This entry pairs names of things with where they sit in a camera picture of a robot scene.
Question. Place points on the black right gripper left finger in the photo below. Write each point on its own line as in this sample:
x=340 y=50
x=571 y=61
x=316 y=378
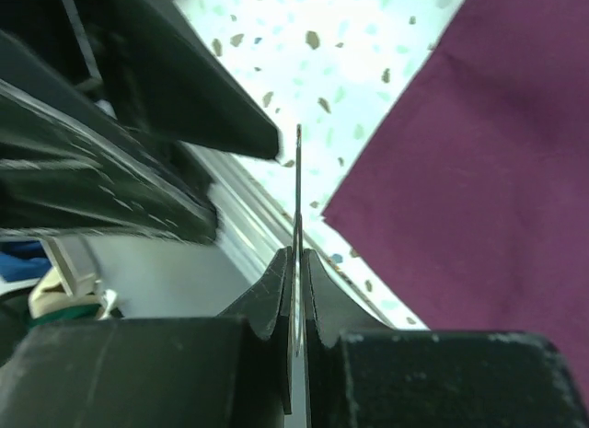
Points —
x=267 y=307

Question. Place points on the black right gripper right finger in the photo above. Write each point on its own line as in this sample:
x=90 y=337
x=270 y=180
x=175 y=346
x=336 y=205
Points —
x=332 y=316

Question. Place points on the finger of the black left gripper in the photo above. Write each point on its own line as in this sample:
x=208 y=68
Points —
x=67 y=167
x=152 y=72

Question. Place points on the silver forceps scissors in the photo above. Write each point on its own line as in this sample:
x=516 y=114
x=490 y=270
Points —
x=297 y=251

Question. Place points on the purple surgical drape cloth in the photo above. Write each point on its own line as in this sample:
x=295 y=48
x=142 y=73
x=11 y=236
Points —
x=471 y=200

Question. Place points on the blue object on floor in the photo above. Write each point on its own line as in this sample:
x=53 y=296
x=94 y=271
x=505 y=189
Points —
x=23 y=260

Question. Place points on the aluminium table edge rail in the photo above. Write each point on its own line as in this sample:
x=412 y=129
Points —
x=253 y=226

